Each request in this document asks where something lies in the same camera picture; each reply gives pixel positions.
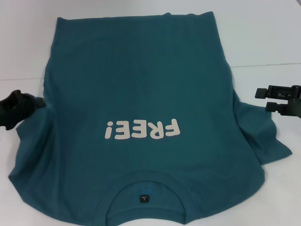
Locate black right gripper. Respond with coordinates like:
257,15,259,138
255,84,301,117

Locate teal T-shirt with FREE print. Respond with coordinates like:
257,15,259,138
6,11,293,226

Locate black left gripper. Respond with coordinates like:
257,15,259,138
0,90,46,131

